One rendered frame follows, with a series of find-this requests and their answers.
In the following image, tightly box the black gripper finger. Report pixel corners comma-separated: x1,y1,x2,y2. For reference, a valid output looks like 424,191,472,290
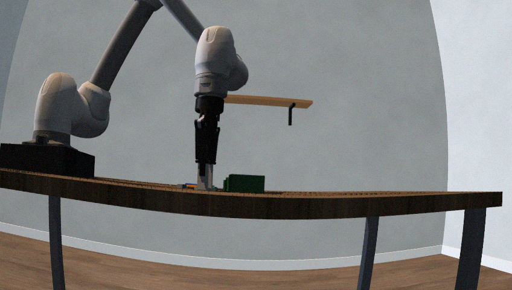
208,121,220,188
194,115,214,190

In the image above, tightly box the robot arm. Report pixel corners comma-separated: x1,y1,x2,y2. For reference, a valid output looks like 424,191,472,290
22,0,249,150

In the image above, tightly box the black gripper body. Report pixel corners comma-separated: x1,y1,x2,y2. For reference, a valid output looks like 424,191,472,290
195,95,224,132

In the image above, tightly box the green rack of bins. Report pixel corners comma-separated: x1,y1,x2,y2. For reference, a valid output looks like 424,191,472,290
223,174,265,194

